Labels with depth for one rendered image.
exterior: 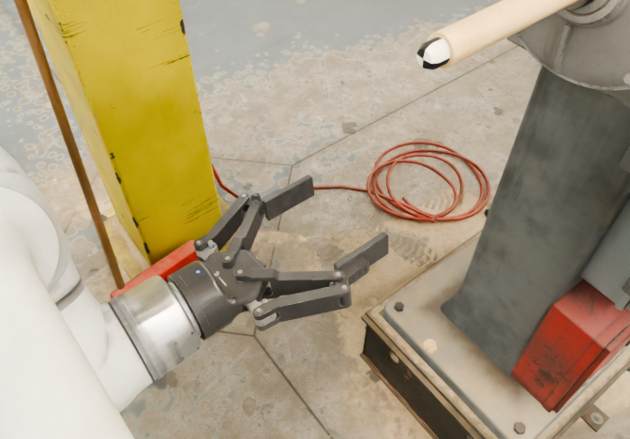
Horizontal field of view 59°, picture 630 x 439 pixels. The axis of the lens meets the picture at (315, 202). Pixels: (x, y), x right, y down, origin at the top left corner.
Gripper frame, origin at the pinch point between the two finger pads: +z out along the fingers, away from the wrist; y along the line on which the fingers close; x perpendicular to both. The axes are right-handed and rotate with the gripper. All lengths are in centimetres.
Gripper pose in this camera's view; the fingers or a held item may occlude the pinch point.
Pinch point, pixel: (338, 216)
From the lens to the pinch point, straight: 64.3
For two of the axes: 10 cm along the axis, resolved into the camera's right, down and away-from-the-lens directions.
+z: 7.9, -4.6, 4.0
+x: -1.0, -7.5, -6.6
